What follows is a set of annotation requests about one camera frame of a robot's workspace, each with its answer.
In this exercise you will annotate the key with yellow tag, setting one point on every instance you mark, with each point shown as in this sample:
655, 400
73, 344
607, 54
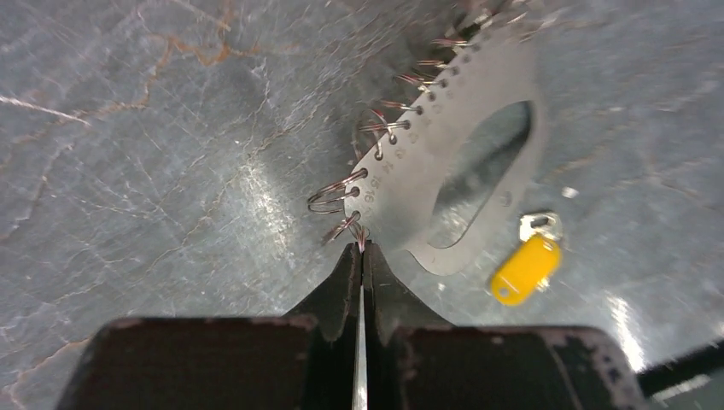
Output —
531, 265

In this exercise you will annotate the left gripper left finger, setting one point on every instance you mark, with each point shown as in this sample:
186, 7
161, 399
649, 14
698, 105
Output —
303, 359

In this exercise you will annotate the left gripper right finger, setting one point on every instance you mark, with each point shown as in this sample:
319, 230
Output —
418, 360

